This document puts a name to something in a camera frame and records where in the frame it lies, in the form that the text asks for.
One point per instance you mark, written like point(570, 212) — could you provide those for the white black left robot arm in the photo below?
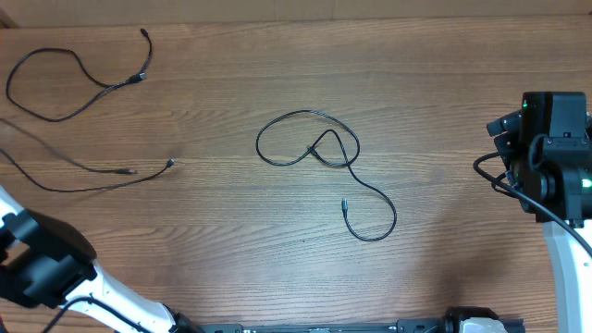
point(45, 261)

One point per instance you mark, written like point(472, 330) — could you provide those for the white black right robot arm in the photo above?
point(546, 149)

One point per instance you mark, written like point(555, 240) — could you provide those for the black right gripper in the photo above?
point(509, 144)

